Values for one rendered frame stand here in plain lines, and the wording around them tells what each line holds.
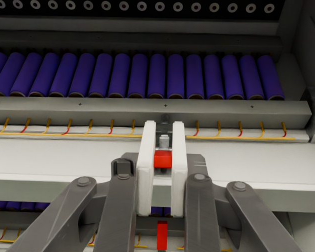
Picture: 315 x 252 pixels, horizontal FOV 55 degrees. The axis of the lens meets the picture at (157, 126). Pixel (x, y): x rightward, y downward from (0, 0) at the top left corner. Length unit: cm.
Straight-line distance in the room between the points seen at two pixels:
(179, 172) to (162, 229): 22
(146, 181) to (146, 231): 28
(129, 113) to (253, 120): 12
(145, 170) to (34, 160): 17
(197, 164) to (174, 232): 26
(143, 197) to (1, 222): 34
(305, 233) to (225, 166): 15
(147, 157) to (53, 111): 16
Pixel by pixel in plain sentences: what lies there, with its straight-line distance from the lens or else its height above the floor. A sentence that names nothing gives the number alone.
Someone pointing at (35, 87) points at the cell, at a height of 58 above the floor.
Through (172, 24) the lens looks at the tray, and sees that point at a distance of 38.
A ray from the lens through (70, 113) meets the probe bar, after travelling 30.
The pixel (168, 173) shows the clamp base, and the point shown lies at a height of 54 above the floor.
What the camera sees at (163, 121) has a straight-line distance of 28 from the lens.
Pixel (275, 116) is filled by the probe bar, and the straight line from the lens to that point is 31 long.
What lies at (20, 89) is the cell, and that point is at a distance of 34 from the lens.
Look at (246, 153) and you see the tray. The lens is 30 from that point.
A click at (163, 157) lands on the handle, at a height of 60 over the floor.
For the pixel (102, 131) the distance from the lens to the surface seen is 30.
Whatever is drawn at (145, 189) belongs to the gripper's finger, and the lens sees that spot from 16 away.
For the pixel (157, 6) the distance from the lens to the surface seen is 37.
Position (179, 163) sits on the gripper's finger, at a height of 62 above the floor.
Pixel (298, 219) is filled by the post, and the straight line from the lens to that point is 41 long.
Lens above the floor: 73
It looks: 34 degrees down
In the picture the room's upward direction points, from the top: straight up
